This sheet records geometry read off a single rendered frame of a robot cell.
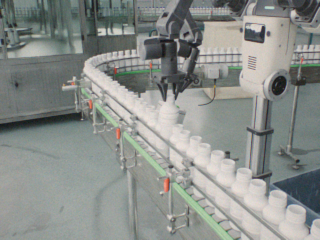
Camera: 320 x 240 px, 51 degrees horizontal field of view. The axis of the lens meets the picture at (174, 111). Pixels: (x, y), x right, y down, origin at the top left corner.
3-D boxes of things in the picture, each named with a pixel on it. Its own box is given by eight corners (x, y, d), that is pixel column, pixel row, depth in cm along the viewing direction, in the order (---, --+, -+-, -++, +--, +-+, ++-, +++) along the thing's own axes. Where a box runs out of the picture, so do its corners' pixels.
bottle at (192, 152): (207, 182, 111) (208, 136, 106) (198, 191, 107) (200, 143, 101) (191, 177, 114) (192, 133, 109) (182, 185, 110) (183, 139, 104)
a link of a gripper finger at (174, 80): (185, 101, 117) (185, 75, 114) (166, 104, 114) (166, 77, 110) (176, 96, 122) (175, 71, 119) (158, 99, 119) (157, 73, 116)
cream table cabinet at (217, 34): (259, 87, 620) (265, 21, 582) (274, 96, 562) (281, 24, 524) (201, 89, 603) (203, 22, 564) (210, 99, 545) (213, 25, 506)
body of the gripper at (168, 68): (187, 78, 114) (187, 56, 112) (160, 82, 110) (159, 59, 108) (178, 74, 120) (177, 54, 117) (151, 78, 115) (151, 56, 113)
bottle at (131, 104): (142, 128, 157) (141, 94, 152) (137, 133, 151) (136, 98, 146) (131, 127, 159) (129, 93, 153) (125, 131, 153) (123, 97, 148)
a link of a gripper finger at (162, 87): (181, 102, 116) (181, 75, 113) (162, 105, 113) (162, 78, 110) (172, 97, 122) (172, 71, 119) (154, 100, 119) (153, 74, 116)
